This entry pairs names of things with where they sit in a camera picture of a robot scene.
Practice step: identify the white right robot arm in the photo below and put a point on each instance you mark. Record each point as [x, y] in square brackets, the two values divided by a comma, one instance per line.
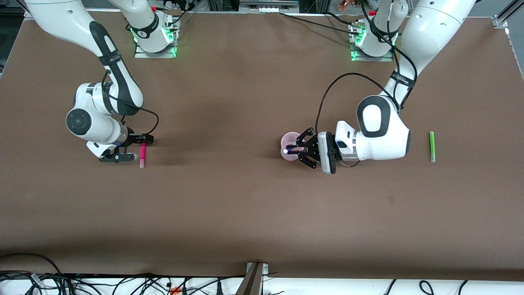
[94, 123]

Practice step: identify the pink highlighter pen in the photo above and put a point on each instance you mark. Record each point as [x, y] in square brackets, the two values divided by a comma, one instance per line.
[143, 155]

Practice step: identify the green highlighter pen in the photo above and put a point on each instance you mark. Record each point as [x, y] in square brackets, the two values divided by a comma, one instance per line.
[432, 146]

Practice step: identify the aluminium frame corner profile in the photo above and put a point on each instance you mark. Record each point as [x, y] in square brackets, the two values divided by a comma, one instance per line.
[505, 18]

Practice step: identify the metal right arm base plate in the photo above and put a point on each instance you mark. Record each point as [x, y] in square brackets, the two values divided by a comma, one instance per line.
[141, 54]

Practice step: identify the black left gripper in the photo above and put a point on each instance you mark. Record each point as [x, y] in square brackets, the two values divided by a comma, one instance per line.
[312, 148]

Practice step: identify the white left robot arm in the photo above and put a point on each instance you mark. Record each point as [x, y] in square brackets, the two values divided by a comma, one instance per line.
[385, 135]

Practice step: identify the purple marker pen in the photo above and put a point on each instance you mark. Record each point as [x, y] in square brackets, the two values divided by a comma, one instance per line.
[288, 151]

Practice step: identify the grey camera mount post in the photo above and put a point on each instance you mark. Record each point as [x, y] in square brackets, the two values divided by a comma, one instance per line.
[251, 282]

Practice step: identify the pink plastic cup holder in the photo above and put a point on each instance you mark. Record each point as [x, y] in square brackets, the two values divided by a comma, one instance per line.
[288, 138]

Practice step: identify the metal table edge bracket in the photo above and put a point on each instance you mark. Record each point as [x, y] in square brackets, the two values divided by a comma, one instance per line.
[266, 268]

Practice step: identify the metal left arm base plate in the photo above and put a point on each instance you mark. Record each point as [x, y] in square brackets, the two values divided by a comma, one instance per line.
[368, 59]

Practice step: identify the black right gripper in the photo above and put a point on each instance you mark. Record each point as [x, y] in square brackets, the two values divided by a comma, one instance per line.
[134, 139]

